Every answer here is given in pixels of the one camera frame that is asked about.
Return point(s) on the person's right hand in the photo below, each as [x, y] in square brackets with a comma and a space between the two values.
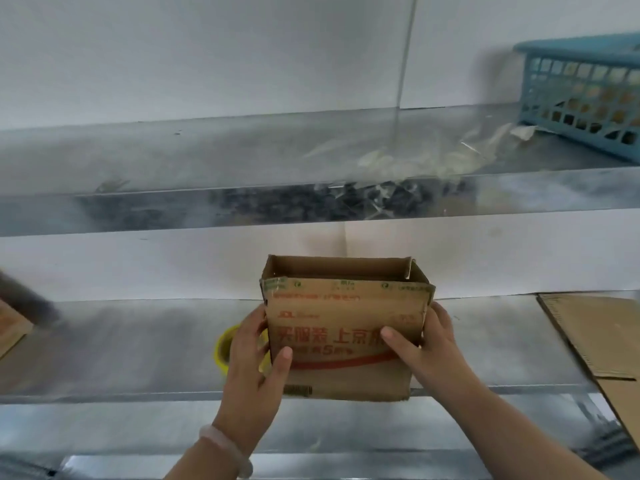
[440, 359]

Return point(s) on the person's left hand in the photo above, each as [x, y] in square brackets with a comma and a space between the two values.
[250, 404]

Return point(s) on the yellow tape roll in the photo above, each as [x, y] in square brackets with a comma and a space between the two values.
[221, 352]

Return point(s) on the red-lettered cardboard box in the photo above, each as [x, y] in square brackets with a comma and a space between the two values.
[340, 309]

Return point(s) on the plain perforated cardboard box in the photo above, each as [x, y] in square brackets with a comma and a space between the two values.
[600, 329]

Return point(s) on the large red-printed cardboard box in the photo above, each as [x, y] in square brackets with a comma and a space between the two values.
[10, 329]

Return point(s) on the person's right forearm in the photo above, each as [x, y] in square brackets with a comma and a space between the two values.
[510, 434]

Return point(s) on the pile of clear tape scraps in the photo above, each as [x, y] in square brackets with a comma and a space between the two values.
[425, 162]

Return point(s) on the small crumpled tape scrap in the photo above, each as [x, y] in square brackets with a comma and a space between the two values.
[112, 185]

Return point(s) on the pile of assorted small items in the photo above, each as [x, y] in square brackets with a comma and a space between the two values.
[600, 97]

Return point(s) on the blue plastic basket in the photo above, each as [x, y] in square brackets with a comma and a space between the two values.
[530, 47]

